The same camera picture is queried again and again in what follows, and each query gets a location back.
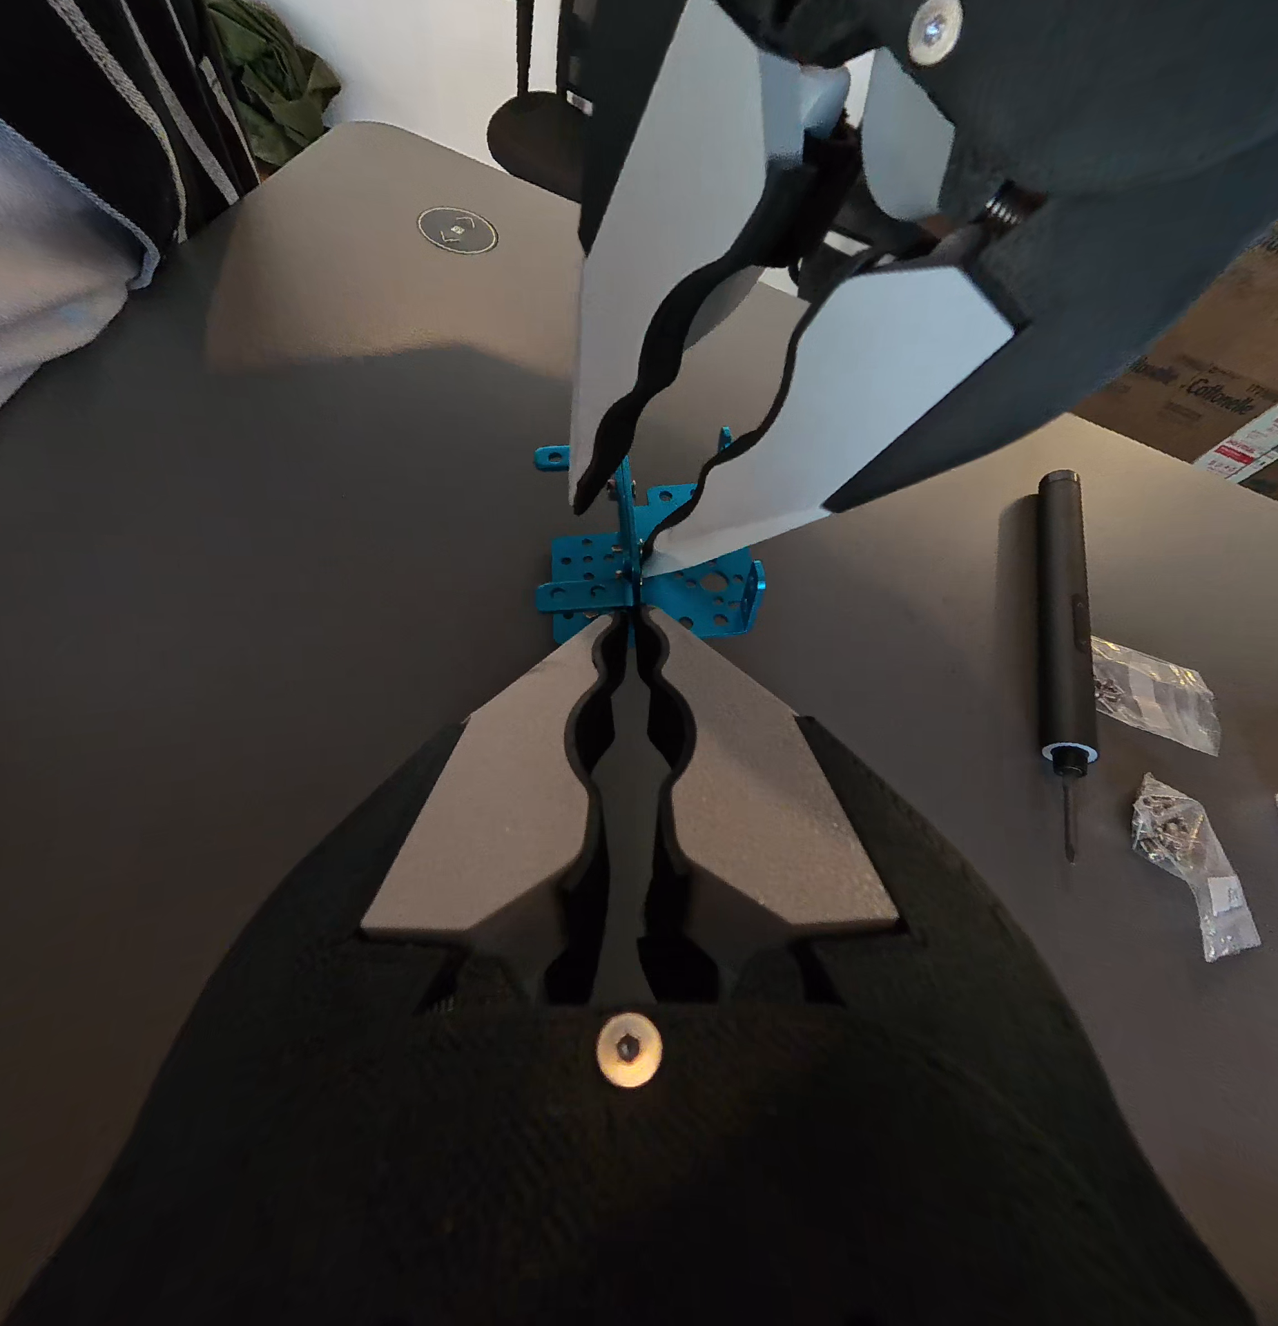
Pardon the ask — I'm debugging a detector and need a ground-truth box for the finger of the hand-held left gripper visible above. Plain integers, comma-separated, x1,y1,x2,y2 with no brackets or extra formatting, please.
570,0,847,515
640,48,1013,571

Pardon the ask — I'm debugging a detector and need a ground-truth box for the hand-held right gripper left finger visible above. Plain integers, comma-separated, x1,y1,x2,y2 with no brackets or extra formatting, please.
363,614,610,1008

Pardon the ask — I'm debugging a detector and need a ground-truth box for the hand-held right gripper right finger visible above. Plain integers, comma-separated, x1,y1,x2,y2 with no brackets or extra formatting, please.
634,607,899,1004

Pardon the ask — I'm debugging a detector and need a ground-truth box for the blue metal bracket assembly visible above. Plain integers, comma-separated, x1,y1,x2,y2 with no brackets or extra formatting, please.
534,426,767,650

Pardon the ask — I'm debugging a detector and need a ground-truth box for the round desk grommet cover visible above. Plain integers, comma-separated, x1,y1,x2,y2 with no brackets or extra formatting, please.
416,204,497,255

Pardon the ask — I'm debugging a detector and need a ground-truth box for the dark grey desk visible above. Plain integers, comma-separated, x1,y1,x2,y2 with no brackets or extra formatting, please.
0,119,1278,1326

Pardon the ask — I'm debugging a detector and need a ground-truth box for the black round stand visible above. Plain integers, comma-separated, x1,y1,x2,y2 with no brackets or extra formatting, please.
487,0,587,198

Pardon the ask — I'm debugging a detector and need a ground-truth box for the stack of cardboard boxes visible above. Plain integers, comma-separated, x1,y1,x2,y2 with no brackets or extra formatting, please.
1073,201,1278,510

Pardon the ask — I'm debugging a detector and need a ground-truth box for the black electric screwdriver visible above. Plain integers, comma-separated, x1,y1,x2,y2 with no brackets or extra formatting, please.
1033,468,1104,864

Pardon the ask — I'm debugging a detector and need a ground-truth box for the green cloth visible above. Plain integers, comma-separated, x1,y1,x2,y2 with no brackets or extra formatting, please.
205,0,343,171

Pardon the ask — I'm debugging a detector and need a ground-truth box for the flat clear bag of screws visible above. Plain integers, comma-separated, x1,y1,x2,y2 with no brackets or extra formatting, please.
1089,637,1223,756

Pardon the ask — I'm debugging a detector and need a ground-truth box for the crumpled clear bag of screws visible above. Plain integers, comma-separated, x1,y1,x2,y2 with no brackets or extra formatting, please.
1132,772,1262,963

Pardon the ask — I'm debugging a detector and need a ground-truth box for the black striped jacket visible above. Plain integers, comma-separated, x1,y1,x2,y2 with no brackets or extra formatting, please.
0,0,261,275

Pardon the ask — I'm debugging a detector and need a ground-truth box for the white garment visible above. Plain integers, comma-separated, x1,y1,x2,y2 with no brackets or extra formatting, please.
0,102,164,429

